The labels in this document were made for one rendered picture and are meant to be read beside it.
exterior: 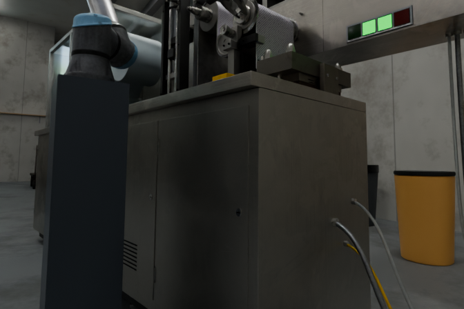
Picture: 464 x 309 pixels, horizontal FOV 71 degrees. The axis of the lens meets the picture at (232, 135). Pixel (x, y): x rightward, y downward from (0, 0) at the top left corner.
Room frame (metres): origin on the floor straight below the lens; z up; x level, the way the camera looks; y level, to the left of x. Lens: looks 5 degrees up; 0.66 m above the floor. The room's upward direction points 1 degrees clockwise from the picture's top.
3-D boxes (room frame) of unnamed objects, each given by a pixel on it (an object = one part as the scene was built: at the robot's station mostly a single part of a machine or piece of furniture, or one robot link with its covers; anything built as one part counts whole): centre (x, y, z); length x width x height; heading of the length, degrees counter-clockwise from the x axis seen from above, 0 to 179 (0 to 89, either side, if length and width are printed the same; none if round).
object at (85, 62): (1.03, 0.46, 0.95); 0.15 x 0.15 x 0.10
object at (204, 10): (1.44, 0.14, 1.33); 0.06 x 0.06 x 0.06; 42
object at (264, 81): (1.99, 0.56, 0.88); 2.52 x 0.66 x 0.04; 42
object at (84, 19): (1.03, 0.46, 1.07); 0.13 x 0.12 x 0.14; 167
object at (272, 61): (1.24, -0.29, 1.00); 0.40 x 0.16 x 0.06; 132
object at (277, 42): (1.30, -0.18, 1.11); 0.23 x 0.01 x 0.18; 132
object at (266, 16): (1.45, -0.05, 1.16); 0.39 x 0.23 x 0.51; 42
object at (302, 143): (2.00, 0.55, 0.43); 2.52 x 0.64 x 0.86; 42
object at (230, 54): (1.27, 0.00, 1.05); 0.06 x 0.05 x 0.31; 132
